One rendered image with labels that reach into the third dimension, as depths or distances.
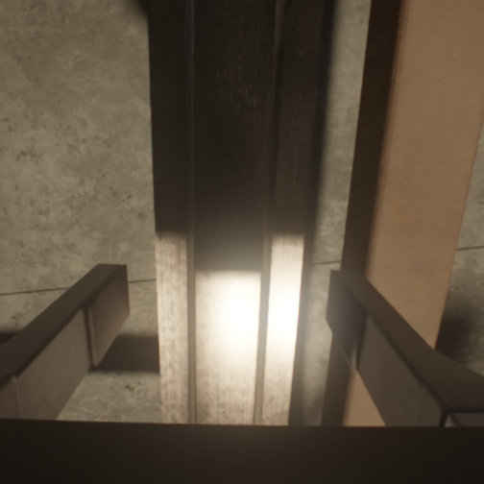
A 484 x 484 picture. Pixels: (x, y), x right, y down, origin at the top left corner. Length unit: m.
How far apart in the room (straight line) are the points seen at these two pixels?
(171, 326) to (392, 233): 0.15
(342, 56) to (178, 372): 0.46
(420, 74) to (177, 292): 0.18
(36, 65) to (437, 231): 0.53
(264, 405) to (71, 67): 0.50
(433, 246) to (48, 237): 0.52
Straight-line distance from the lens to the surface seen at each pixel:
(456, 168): 0.25
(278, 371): 0.18
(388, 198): 0.23
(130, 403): 0.71
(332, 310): 0.16
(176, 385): 0.18
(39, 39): 0.59
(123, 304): 0.16
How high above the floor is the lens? 0.51
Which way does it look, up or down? 74 degrees down
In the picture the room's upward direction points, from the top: 178 degrees clockwise
